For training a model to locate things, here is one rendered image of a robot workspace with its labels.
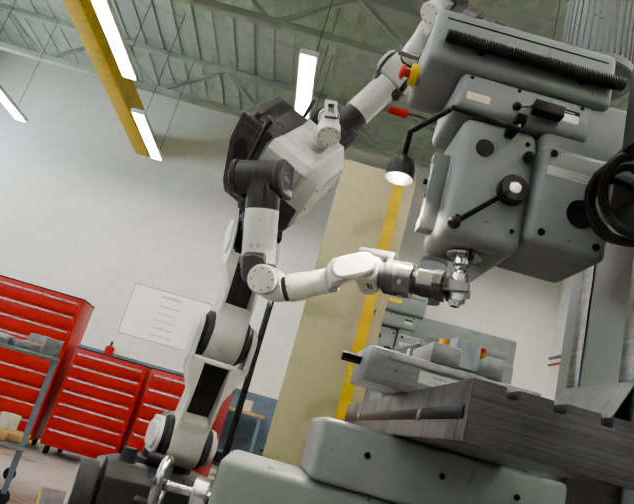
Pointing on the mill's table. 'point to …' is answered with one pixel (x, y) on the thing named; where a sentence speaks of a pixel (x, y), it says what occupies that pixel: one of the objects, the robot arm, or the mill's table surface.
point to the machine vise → (417, 372)
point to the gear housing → (464, 94)
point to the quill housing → (462, 179)
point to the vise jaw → (440, 353)
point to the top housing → (444, 56)
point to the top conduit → (536, 60)
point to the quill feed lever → (512, 189)
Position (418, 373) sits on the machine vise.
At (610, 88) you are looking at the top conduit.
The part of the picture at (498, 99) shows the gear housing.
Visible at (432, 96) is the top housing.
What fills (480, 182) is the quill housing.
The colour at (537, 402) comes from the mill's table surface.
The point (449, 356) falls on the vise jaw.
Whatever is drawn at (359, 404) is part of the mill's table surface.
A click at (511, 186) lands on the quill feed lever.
